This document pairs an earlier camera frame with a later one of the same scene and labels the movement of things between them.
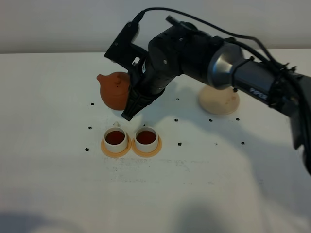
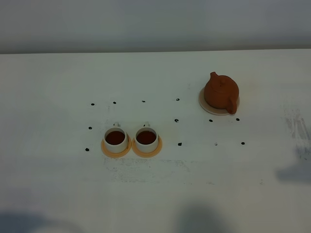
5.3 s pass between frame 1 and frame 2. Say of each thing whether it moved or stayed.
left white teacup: stayed
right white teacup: stayed
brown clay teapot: moved
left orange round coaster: stayed
